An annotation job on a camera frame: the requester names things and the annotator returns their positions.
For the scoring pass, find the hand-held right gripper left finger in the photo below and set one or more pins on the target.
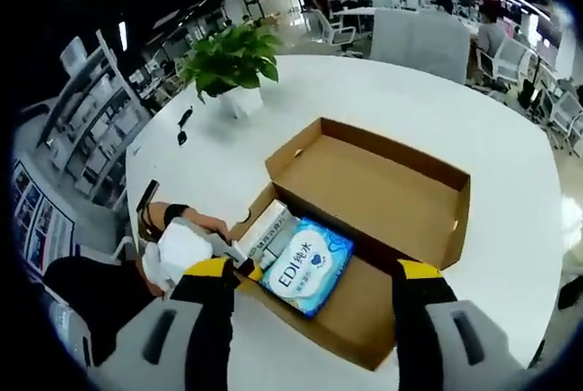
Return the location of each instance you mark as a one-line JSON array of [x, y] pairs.
[[155, 345]]

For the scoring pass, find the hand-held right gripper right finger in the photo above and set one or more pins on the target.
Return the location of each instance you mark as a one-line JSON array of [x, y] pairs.
[[460, 345]]

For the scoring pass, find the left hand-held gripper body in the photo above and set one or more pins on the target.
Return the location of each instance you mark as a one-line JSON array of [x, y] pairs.
[[182, 250]]

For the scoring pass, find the white printed medicine box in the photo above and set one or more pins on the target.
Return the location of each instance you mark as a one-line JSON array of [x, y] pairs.
[[264, 231]]

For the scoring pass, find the blue soft wet wipes pack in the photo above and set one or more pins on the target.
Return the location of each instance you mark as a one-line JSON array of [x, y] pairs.
[[309, 268]]

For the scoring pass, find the brown cardboard shoe box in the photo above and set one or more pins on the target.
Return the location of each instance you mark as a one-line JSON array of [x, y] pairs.
[[378, 190]]

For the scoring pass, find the person's left hand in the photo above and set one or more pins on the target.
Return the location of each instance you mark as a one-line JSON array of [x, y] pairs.
[[209, 224]]

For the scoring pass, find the small black object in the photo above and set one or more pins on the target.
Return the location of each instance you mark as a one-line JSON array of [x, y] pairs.
[[182, 138]]

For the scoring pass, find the grey storage shelf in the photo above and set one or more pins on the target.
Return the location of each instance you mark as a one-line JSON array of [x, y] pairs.
[[91, 126]]

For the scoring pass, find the white plant pot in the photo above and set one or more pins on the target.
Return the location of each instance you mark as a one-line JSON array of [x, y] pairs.
[[241, 101]]

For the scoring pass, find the green leafy plant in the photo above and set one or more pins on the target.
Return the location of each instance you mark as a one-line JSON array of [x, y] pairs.
[[232, 58]]

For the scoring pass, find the white office chair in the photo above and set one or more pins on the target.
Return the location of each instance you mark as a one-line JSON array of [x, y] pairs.
[[510, 63], [337, 28], [567, 120]]

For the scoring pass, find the grey office divider panel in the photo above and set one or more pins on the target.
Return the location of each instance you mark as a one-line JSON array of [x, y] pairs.
[[419, 44]]

